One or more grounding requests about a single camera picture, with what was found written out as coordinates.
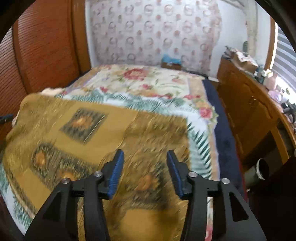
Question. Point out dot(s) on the finger tip of the distant left gripper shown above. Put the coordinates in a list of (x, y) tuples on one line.
[(6, 118)]

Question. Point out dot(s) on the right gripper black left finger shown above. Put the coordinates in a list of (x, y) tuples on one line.
[(58, 217)]

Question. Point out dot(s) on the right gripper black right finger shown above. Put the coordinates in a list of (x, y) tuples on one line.
[(232, 217)]

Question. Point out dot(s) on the brown gold patterned shirt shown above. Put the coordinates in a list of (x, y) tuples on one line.
[(92, 148)]

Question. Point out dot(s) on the navy blue bed cover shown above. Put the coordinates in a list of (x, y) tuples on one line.
[(229, 164)]

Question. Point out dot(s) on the grey cylindrical waste bin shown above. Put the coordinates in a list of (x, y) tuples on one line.
[(259, 172)]

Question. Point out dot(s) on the white palm leaf blanket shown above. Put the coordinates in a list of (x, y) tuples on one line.
[(198, 143)]

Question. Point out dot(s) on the brown louvered wardrobe door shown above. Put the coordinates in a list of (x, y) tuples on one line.
[(45, 45)]

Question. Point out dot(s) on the wooden cabinet sideboard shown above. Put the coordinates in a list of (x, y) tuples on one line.
[(255, 119)]

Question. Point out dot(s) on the spare black gripper on cabinet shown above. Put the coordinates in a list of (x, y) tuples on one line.
[(289, 110)]

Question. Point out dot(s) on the pale pink plastic bag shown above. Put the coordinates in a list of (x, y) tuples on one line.
[(275, 95)]

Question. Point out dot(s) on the floral rose bed blanket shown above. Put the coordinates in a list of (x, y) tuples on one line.
[(172, 112)]

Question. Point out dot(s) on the pink bottle on cabinet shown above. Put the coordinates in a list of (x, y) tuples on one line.
[(271, 82)]

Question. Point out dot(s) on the open cardboard box on cabinet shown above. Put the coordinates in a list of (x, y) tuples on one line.
[(246, 63)]

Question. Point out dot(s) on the cardboard box with blue cloth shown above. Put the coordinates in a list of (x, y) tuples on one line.
[(171, 63)]

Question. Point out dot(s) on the striped window blind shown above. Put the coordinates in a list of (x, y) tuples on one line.
[(284, 60)]

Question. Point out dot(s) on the pink circle patterned curtain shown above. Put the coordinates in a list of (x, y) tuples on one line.
[(143, 32)]

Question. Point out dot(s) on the cream tied window curtain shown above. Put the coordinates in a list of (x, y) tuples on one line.
[(250, 9)]

